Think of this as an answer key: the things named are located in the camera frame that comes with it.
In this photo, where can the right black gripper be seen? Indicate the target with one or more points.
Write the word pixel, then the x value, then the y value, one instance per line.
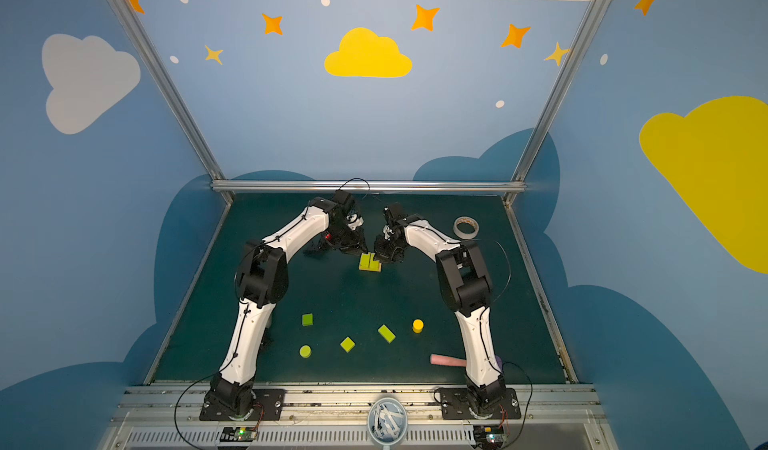
pixel 387 249

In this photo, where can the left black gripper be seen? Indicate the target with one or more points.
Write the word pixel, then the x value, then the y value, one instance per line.
pixel 351 241

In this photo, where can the long green block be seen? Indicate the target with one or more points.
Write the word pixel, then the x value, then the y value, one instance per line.
pixel 364 261
pixel 373 262
pixel 386 333

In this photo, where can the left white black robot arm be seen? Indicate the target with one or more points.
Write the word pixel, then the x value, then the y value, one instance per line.
pixel 262 280

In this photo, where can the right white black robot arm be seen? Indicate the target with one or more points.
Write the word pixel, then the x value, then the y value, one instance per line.
pixel 465 287

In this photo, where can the yellow cylinder block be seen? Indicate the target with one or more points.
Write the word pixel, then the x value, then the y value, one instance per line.
pixel 417 326

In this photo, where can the small green square block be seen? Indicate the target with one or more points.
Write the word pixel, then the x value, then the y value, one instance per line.
pixel 347 344

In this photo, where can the green cylinder block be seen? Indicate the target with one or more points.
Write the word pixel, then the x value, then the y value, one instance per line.
pixel 305 351

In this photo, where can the white tape roll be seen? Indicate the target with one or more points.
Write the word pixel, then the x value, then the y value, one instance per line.
pixel 466 228

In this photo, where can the pink purple brush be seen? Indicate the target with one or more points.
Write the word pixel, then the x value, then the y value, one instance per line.
pixel 443 360

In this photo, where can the round bowl with white pieces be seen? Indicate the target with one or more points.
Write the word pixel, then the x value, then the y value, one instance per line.
pixel 387 422

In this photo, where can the right green circuit board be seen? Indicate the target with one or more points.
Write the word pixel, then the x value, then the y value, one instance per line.
pixel 488 437

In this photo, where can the green circuit board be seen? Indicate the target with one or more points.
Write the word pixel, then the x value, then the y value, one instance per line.
pixel 488 437
pixel 239 435

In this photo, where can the left green circuit board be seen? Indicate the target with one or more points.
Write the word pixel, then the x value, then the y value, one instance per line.
pixel 239 435

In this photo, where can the aluminium frame rear bar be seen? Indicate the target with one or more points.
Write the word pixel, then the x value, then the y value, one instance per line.
pixel 394 187

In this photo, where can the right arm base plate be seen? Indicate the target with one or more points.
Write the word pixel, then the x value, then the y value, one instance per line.
pixel 454 403

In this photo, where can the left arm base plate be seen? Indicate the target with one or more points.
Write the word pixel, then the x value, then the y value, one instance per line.
pixel 270 405

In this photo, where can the aluminium front rail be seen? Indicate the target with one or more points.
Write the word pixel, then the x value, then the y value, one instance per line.
pixel 334 416

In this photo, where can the aluminium frame left post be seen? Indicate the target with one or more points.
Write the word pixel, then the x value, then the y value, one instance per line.
pixel 135 31

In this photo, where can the aluminium frame post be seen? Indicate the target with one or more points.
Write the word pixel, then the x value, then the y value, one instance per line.
pixel 583 38
pixel 135 31

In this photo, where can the aluminium frame right post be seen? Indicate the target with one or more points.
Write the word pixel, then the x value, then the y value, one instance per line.
pixel 583 38

